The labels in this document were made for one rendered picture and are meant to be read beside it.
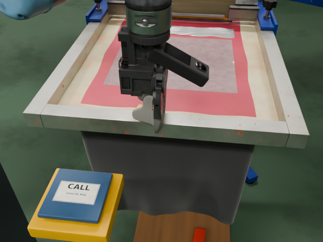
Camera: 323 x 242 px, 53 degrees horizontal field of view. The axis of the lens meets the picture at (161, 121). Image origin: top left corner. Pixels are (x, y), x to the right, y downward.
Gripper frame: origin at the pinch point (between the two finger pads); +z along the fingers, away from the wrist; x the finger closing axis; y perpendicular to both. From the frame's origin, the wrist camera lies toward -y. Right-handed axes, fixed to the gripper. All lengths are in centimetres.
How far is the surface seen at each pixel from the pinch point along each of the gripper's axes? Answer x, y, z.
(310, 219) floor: -49, -69, 98
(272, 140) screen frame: 1.9, -22.5, 1.4
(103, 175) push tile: 14.9, 8.6, 1.1
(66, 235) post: 25.6, 12.1, 3.5
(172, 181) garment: -7.2, -2.3, 27.8
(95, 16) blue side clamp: -48, 27, -2
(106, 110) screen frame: -1.0, 11.8, -0.9
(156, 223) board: -37, 7, 96
